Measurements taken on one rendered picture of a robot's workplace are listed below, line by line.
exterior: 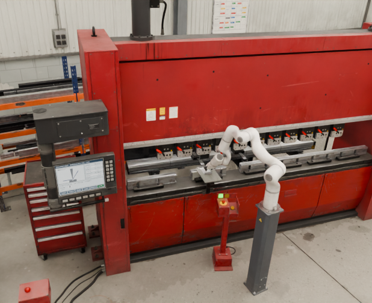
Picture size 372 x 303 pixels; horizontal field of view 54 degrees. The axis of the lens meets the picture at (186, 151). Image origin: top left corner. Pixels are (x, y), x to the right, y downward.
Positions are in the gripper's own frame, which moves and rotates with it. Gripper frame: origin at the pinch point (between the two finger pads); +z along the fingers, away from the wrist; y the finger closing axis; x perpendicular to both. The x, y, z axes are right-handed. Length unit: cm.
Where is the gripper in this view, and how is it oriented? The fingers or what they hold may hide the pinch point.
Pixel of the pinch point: (209, 168)
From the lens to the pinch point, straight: 367.3
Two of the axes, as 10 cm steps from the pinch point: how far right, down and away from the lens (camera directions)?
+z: -2.6, 3.9, 8.8
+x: 2.7, 9.1, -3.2
